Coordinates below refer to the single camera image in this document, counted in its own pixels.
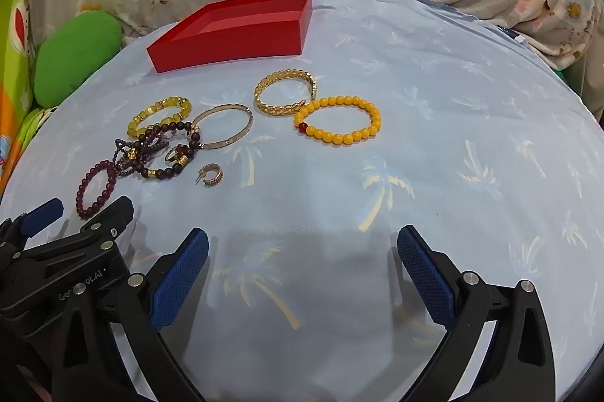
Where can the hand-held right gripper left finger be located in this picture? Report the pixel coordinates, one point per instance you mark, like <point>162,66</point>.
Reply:
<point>181,279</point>

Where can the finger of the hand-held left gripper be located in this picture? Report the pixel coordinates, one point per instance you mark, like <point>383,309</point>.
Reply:
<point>113,218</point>
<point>45,214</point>

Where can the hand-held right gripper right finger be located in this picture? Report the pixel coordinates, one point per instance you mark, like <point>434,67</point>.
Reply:
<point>424,279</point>

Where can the garnet small bead strand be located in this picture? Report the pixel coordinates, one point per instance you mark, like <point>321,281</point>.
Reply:
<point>146,145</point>

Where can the thin gold bangle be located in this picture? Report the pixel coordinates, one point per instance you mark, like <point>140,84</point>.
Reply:
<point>221,143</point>

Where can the red tray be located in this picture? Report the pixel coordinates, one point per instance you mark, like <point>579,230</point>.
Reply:
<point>236,38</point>

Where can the gold hoop earring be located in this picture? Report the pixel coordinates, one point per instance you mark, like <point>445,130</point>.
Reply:
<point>214,181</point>

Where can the light blue palm print cloth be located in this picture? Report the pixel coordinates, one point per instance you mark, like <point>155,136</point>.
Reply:
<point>377,147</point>

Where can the colourful cartoon print cloth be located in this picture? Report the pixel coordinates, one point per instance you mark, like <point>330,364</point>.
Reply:
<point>14,67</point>

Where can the green pillow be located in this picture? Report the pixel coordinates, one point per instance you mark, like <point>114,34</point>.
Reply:
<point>71,57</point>

